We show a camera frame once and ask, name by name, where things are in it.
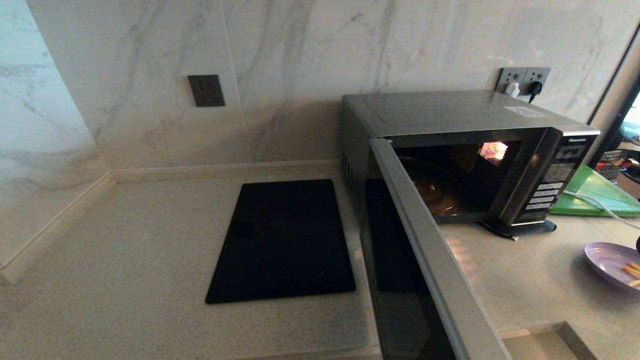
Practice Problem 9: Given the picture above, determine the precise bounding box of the green plastic cutting board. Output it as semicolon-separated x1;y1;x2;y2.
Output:
550;164;640;219

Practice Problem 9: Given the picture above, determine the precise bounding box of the black silver microwave oven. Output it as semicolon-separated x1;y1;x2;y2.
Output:
341;90;602;240

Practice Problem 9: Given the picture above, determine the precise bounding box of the dark single wall socket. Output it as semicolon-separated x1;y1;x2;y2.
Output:
187;74;227;108

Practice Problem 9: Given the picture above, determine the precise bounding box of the grey double wall socket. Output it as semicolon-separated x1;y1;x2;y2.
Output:
494;67;552;99

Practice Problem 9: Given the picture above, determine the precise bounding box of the metal shopping cart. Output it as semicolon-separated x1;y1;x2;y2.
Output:
594;147;640;184

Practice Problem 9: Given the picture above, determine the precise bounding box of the black glass induction cooktop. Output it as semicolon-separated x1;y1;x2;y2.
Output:
204;178;357;305

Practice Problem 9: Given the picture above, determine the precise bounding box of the white power cable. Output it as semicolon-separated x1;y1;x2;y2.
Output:
563;190;640;231

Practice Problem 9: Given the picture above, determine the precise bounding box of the dark cloth pad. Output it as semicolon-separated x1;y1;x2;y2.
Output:
479;218;558;241

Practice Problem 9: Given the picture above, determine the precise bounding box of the purple plastic plate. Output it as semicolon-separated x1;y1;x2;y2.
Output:
583;241;640;294

